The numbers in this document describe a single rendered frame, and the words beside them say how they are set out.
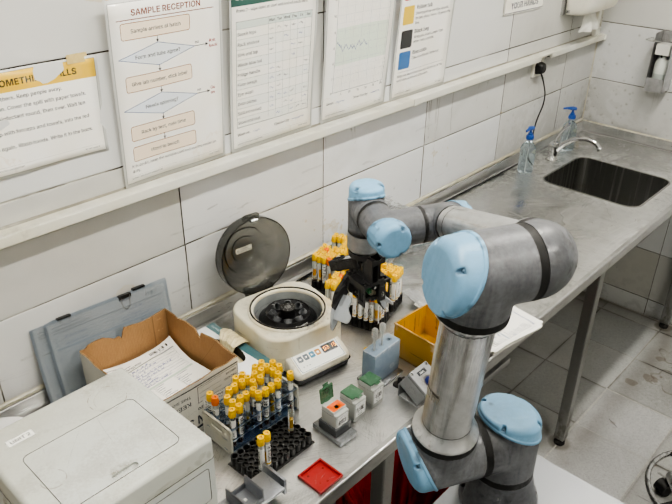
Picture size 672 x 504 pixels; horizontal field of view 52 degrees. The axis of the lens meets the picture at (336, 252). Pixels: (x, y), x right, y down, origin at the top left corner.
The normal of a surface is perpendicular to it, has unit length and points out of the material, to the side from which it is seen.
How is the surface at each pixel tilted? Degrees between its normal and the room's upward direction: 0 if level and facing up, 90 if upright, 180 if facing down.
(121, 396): 0
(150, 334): 88
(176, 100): 93
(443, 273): 84
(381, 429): 0
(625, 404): 0
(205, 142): 93
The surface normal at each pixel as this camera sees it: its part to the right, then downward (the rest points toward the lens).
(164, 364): 0.04, -0.87
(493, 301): 0.26, 0.63
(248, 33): 0.74, 0.40
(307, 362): 0.27, -0.62
